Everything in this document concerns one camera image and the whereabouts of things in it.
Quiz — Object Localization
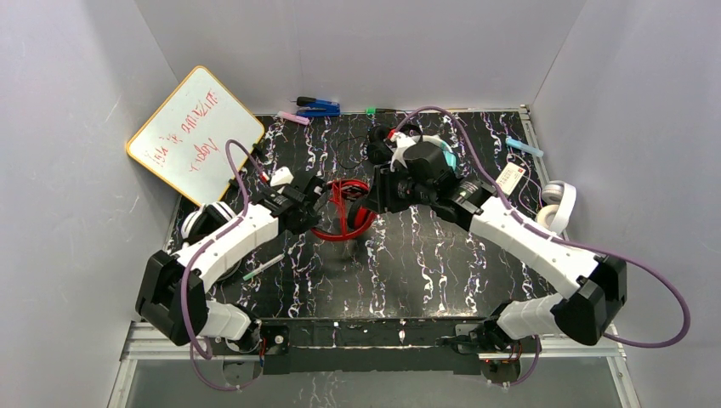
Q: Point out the red headphones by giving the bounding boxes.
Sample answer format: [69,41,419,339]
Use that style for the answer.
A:
[310,178,377,242]

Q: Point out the black and white headphones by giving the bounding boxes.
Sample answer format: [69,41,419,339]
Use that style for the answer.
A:
[180,201,236,250]

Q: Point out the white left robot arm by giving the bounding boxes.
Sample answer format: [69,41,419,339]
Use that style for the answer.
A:
[135,167,327,346]

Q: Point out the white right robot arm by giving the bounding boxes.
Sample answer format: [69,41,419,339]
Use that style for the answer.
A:
[360,140,627,350]

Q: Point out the teal headphones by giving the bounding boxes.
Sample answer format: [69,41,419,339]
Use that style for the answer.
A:
[366,124,457,170]

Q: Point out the white beige headphones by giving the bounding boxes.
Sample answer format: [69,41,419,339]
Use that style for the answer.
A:
[536,180,577,235]

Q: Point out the white green capped pen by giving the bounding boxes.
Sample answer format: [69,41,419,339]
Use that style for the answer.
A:
[242,254,284,281]

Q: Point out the green capped marker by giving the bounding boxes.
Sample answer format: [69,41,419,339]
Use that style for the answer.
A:
[365,107,404,116]

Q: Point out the small white labelled box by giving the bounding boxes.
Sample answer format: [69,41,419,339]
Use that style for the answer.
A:
[496,162,526,196]

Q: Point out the pink marker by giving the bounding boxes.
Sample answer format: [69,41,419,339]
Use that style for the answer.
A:
[277,110,310,126]

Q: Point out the blue stapler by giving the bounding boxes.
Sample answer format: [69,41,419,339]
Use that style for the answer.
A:
[295,96,341,118]

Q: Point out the light blue marker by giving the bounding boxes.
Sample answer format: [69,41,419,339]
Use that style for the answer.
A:
[505,137,544,158]

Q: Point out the yellow framed whiteboard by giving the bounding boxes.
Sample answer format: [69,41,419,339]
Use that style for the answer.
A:
[126,65,265,205]

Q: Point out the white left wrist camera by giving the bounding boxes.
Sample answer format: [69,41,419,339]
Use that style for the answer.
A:
[269,167,293,187]

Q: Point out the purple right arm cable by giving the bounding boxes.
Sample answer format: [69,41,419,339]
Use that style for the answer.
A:
[389,106,692,349]

